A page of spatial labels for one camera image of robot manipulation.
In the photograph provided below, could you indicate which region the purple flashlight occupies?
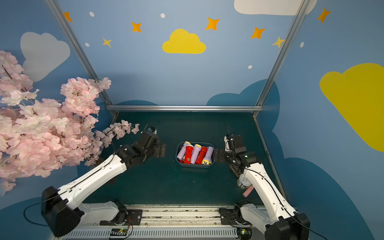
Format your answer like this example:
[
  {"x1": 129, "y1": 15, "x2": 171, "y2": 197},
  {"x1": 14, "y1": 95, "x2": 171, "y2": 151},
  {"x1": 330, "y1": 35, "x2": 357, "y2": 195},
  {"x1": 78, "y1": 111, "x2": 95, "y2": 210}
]
[
  {"x1": 177, "y1": 141, "x2": 191, "y2": 161},
  {"x1": 202, "y1": 146, "x2": 214, "y2": 165},
  {"x1": 191, "y1": 144, "x2": 202, "y2": 165}
]

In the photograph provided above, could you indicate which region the blue plastic storage box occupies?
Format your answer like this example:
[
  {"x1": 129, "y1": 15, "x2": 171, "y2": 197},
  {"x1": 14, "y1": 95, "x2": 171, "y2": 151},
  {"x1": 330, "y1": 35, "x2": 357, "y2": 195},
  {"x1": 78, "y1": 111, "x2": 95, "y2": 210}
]
[{"x1": 176, "y1": 141, "x2": 216, "y2": 169}]

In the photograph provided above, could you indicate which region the red white-headed flashlight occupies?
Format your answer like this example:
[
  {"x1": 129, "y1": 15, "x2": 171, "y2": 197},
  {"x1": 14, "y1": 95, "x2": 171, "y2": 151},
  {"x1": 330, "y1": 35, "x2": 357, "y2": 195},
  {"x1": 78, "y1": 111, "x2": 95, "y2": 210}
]
[{"x1": 184, "y1": 144, "x2": 194, "y2": 165}]

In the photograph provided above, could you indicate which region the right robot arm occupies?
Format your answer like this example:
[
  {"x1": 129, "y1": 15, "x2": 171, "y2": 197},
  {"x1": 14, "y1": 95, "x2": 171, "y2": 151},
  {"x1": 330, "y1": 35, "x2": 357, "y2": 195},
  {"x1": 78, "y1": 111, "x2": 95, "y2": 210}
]
[{"x1": 214, "y1": 134, "x2": 310, "y2": 240}]

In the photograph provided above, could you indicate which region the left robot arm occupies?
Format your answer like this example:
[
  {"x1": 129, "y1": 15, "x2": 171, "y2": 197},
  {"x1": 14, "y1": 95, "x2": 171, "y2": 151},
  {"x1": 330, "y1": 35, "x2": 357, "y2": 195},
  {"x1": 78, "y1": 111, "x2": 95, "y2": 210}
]
[{"x1": 41, "y1": 127, "x2": 166, "y2": 237}]

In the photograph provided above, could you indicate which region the silver tin can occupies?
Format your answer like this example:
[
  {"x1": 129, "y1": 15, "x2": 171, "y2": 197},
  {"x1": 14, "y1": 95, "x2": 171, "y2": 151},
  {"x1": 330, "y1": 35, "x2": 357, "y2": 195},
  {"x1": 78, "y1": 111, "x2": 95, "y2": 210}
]
[{"x1": 237, "y1": 174, "x2": 252, "y2": 190}]

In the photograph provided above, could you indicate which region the right controller board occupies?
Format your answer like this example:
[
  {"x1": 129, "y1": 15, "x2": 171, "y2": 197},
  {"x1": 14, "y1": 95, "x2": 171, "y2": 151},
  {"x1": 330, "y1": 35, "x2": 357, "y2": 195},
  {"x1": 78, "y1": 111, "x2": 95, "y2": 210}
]
[{"x1": 236, "y1": 228, "x2": 252, "y2": 240}]

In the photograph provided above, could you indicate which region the controller board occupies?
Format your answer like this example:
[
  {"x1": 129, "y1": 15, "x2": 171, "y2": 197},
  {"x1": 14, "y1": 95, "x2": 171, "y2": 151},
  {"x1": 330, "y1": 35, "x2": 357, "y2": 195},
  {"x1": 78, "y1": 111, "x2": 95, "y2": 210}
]
[
  {"x1": 236, "y1": 228, "x2": 252, "y2": 240},
  {"x1": 109, "y1": 228, "x2": 128, "y2": 240}
]

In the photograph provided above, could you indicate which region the left controller board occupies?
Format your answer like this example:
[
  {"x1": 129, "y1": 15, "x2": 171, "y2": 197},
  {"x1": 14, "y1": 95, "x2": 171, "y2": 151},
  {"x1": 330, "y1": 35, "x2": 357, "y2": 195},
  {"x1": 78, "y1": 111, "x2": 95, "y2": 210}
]
[{"x1": 109, "y1": 228, "x2": 128, "y2": 240}]

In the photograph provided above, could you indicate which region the pink cherry blossom tree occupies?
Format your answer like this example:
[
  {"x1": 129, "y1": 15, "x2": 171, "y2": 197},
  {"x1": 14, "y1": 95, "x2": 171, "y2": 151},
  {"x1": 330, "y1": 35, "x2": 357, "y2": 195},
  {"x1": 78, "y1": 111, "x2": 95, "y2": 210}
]
[{"x1": 1, "y1": 51, "x2": 139, "y2": 192}]

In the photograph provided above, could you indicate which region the purple pink-handled spatula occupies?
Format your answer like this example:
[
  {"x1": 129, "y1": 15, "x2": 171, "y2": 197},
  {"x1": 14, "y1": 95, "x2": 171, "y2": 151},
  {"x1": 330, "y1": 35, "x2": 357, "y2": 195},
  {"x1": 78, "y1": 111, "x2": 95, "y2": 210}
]
[{"x1": 243, "y1": 185, "x2": 254, "y2": 198}]

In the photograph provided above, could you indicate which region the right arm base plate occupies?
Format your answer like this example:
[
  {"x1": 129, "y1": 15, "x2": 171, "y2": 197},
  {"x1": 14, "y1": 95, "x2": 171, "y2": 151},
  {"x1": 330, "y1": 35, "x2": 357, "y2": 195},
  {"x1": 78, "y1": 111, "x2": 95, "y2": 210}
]
[{"x1": 218, "y1": 206, "x2": 262, "y2": 226}]

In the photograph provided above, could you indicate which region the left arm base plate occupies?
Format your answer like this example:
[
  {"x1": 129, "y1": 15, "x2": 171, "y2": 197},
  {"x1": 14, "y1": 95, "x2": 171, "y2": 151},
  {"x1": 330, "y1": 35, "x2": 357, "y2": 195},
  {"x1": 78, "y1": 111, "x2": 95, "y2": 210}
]
[{"x1": 100, "y1": 210, "x2": 143, "y2": 226}]

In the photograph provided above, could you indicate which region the aluminium rail base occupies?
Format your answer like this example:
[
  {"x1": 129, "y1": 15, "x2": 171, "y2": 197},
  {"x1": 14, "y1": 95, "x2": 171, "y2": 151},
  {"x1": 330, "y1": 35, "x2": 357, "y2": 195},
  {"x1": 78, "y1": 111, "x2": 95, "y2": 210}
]
[{"x1": 57, "y1": 204, "x2": 266, "y2": 240}]

